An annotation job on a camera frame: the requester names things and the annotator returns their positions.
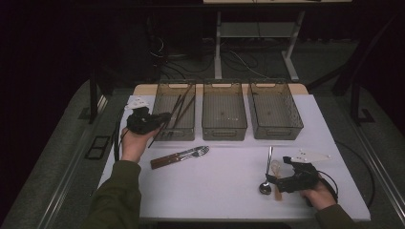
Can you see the white metal desk frame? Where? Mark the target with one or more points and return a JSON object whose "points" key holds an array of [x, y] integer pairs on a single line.
{"points": [[218, 47]]}

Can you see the metal spoon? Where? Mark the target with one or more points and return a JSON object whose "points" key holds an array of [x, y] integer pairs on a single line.
{"points": [[265, 188]]}

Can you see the clear grey plastic bin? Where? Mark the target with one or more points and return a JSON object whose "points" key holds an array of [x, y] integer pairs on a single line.
{"points": [[273, 108], [181, 122], [224, 109]]}

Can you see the person's left hand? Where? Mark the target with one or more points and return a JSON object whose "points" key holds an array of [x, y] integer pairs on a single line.
{"points": [[135, 144]]}

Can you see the person's right hand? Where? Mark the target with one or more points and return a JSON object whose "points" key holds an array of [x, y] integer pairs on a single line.
{"points": [[320, 197]]}

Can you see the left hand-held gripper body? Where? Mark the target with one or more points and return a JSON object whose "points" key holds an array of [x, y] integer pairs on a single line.
{"points": [[141, 120]]}

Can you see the wooden spoon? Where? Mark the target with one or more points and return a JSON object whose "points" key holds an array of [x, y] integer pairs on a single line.
{"points": [[278, 194]]}

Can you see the black metal stand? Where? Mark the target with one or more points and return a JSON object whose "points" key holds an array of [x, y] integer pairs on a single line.
{"points": [[355, 105]]}

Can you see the aluminium floor rail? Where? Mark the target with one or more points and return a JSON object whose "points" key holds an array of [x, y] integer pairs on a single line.
{"points": [[379, 168], [68, 178]]}

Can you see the white table board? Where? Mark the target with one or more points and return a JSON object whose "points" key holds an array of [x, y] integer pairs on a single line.
{"points": [[229, 178]]}

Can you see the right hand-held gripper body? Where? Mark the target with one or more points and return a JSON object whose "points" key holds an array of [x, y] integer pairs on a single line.
{"points": [[301, 181]]}

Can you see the black floor frame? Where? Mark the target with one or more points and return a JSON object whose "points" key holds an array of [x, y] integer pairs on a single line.
{"points": [[97, 156]]}

